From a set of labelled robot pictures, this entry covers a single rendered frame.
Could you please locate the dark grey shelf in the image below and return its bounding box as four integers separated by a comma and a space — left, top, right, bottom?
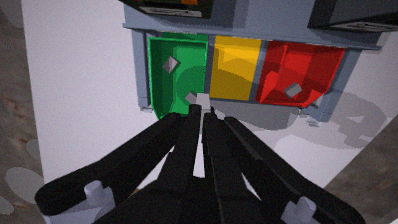
122, 0, 382, 127

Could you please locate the green bin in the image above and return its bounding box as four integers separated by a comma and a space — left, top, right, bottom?
148, 37, 208, 120

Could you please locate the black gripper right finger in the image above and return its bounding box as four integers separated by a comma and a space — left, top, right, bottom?
201, 93, 365, 224

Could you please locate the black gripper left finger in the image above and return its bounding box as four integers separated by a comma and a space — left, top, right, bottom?
34, 93, 203, 224

